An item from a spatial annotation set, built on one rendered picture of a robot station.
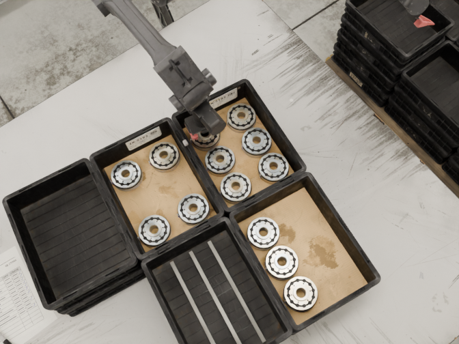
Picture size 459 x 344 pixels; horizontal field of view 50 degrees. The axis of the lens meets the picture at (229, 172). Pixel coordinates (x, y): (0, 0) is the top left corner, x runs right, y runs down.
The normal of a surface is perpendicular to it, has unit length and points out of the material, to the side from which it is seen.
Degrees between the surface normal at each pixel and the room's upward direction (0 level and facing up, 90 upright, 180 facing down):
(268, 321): 0
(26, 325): 0
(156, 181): 0
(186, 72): 55
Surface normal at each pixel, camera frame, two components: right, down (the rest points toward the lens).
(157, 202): -0.04, -0.38
